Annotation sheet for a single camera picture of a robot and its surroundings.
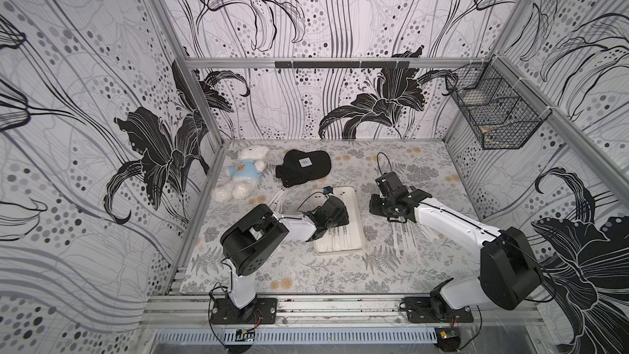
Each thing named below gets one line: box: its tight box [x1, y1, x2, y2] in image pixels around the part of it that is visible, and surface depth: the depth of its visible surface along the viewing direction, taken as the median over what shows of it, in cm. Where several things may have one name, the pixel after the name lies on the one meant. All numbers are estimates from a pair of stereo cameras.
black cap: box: [275, 149, 332, 188], surface depth 109 cm
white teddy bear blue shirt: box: [212, 145, 270, 204], surface depth 100 cm
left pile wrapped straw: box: [267, 188, 286, 214], surface depth 100 cm
